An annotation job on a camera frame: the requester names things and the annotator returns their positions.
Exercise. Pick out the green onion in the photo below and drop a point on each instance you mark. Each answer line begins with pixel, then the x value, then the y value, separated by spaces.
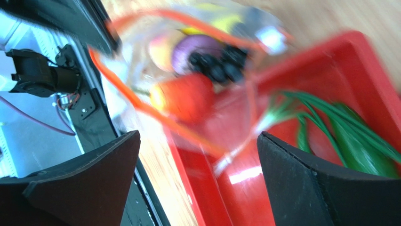
pixel 297 106

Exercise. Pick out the purple onion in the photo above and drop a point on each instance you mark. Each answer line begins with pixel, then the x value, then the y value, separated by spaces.
pixel 198 43

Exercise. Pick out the red plastic tray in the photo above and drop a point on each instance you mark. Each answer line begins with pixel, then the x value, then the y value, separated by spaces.
pixel 343 69

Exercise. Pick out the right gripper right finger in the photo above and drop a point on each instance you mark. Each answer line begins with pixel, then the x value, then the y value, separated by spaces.
pixel 305 190

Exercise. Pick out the red orange tomato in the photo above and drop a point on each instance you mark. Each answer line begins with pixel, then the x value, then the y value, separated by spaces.
pixel 188 98

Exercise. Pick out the black grape bunch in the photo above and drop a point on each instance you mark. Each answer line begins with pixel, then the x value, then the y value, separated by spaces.
pixel 221 69

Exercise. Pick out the peach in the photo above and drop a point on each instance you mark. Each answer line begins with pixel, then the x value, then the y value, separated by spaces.
pixel 161 49

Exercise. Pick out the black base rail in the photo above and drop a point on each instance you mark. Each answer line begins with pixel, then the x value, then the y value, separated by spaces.
pixel 86 21

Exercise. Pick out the upper green cucumber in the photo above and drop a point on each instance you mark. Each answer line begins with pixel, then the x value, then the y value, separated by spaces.
pixel 361 151

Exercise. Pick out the clear zip top bag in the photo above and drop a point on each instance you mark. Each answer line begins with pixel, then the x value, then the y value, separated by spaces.
pixel 130 72

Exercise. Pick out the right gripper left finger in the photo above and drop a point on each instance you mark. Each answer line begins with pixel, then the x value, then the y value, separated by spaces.
pixel 89 190

